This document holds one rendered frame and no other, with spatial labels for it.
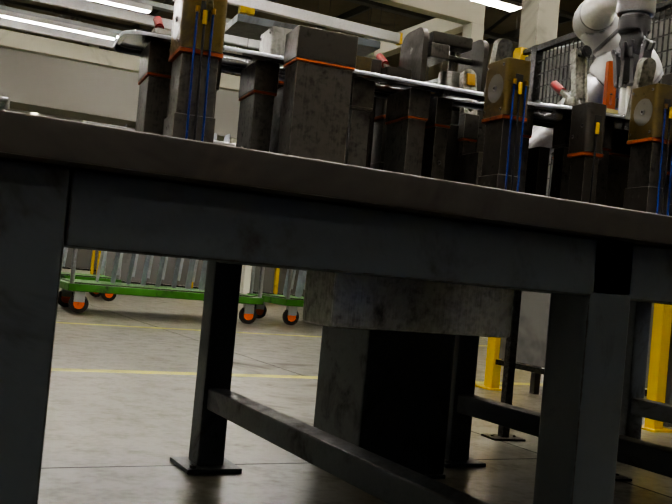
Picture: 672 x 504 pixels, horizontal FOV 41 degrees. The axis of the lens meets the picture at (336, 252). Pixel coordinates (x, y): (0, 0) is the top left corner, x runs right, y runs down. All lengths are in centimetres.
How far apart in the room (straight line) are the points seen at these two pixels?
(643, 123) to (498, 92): 35
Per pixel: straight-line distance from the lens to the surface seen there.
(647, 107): 204
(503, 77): 186
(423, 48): 218
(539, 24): 1038
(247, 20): 217
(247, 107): 184
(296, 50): 168
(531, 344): 505
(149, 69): 176
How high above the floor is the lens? 58
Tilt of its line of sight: 1 degrees up
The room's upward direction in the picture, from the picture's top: 5 degrees clockwise
